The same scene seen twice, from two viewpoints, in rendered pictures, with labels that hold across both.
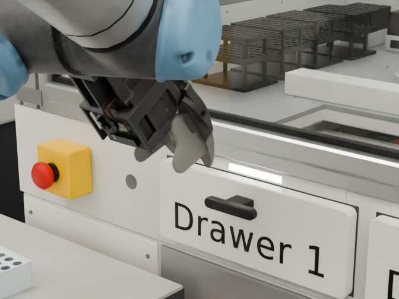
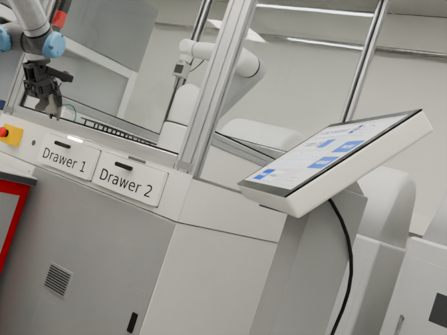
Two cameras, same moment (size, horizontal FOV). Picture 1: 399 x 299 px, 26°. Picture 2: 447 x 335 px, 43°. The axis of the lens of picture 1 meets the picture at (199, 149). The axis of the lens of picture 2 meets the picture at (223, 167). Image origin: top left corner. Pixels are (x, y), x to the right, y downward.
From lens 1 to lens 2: 1.19 m
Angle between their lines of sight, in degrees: 20
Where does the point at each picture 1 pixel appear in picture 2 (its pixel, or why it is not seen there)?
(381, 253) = (102, 163)
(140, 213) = (32, 155)
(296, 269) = (76, 170)
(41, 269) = not seen: outside the picture
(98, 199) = (18, 149)
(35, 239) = not seen: outside the picture
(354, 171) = (104, 139)
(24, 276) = not seen: outside the picture
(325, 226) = (89, 154)
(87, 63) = (26, 45)
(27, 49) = (13, 38)
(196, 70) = (52, 52)
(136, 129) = (36, 88)
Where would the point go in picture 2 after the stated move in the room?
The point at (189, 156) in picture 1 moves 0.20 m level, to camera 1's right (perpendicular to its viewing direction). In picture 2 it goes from (51, 110) to (110, 129)
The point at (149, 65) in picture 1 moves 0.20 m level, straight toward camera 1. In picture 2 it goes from (41, 48) to (28, 32)
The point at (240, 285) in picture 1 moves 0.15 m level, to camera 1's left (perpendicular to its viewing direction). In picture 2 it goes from (57, 180) to (16, 167)
